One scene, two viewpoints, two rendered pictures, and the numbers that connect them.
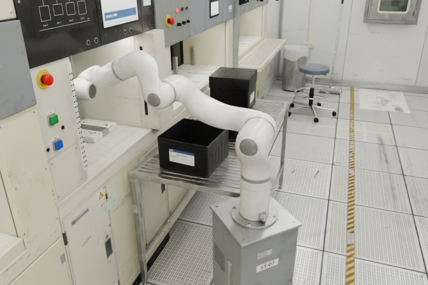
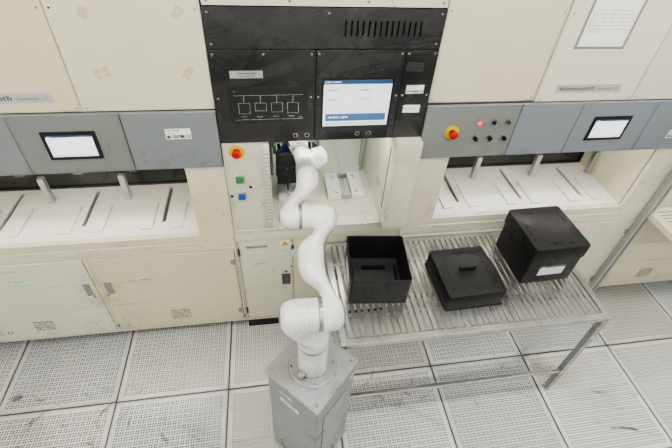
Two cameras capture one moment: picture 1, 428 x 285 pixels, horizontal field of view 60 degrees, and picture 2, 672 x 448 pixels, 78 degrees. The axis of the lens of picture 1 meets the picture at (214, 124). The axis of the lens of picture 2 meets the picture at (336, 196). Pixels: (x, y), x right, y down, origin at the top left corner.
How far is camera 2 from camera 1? 145 cm
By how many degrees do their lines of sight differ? 53
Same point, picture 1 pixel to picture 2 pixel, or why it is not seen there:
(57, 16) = (259, 111)
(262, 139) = (286, 322)
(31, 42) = (226, 126)
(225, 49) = (634, 182)
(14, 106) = (201, 163)
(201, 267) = (365, 357)
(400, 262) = not seen: outside the picture
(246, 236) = (277, 370)
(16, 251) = (193, 239)
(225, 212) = not seen: hidden behind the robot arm
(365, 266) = not seen: outside the picture
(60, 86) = (253, 160)
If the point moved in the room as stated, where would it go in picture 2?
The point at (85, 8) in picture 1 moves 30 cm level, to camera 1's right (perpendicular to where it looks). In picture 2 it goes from (297, 108) to (330, 146)
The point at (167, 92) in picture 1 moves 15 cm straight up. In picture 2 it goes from (288, 220) to (287, 190)
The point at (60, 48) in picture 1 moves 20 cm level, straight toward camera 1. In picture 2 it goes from (257, 134) to (219, 154)
